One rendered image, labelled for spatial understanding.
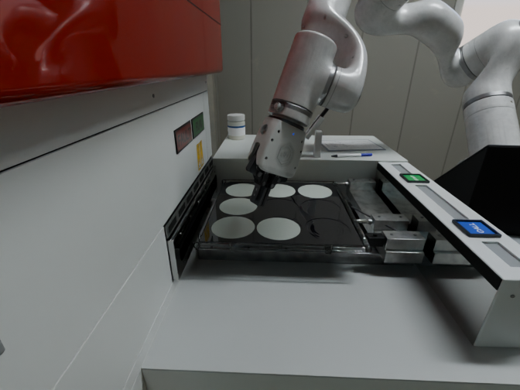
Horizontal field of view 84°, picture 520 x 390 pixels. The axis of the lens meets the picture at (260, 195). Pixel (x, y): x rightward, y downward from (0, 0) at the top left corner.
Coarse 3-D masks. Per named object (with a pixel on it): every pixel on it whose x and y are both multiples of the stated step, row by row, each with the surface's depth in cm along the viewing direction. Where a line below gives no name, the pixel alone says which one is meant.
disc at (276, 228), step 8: (264, 224) 67; (272, 224) 68; (280, 224) 68; (288, 224) 68; (296, 224) 68; (264, 232) 64; (272, 232) 64; (280, 232) 64; (288, 232) 64; (296, 232) 64
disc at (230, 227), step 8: (216, 224) 68; (224, 224) 68; (232, 224) 68; (240, 224) 68; (248, 224) 68; (216, 232) 65; (224, 232) 65; (232, 232) 65; (240, 232) 65; (248, 232) 65
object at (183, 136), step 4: (188, 124) 66; (184, 128) 63; (188, 128) 66; (176, 132) 58; (180, 132) 60; (184, 132) 63; (188, 132) 66; (176, 136) 58; (180, 136) 60; (184, 136) 63; (188, 136) 66; (176, 140) 58; (180, 140) 60; (184, 140) 63; (188, 140) 66; (180, 144) 60; (184, 144) 63; (180, 148) 60
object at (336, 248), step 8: (208, 248) 60; (216, 248) 60; (224, 248) 60; (232, 248) 60; (240, 248) 60; (248, 248) 60; (256, 248) 60; (264, 248) 59; (272, 248) 59; (280, 248) 59; (288, 248) 59; (296, 248) 59; (304, 248) 59; (312, 248) 59; (320, 248) 59; (328, 248) 59; (336, 248) 59; (344, 248) 59; (352, 248) 59; (360, 248) 59; (368, 248) 59
